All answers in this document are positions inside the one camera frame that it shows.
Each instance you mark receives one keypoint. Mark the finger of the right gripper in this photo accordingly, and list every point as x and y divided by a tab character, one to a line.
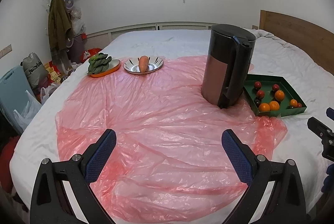
326	136
330	113

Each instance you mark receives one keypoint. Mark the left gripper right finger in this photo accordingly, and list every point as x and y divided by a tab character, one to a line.
286	203

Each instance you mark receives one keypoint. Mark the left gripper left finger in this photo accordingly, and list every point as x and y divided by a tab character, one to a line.
50	202

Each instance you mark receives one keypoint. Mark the red apple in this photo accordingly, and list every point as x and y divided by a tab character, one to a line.
275	87
257	85

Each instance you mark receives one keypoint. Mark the dark plum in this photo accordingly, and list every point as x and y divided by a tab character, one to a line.
257	102

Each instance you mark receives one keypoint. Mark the white bed sheet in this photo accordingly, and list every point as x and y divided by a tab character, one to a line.
312	83

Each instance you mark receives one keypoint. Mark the orange in tray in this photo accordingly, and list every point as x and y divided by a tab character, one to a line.
279	95
274	106

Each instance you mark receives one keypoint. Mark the green tray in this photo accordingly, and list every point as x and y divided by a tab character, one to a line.
272	96

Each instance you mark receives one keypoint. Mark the wooden headboard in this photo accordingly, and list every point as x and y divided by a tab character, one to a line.
316	41

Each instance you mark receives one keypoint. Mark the red fruit in tray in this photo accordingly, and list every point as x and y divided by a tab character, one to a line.
260	94

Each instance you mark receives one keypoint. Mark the white crumpled duvet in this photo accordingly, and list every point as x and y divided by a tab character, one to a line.
261	33

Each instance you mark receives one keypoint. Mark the white plastic bag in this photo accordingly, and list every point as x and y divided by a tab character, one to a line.
28	113

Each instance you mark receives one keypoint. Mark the black pink kettle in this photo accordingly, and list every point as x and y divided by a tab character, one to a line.
229	57

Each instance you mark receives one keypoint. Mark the blue board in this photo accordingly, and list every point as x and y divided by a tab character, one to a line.
13	87

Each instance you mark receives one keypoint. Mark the pink plastic sheet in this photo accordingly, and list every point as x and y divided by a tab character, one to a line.
168	164

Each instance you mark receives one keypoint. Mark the grey bag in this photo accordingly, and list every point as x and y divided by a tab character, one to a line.
34	70

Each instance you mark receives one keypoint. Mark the green leafy vegetable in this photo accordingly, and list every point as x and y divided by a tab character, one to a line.
99	63

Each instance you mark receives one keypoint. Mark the silver plate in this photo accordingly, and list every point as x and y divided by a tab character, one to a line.
131	65

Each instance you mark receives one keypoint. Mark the carrot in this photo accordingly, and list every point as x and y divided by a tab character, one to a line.
143	64

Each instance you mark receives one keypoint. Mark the green jacket on rack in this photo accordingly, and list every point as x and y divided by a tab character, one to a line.
60	29

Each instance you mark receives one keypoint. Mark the small fan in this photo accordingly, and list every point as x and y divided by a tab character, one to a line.
69	4

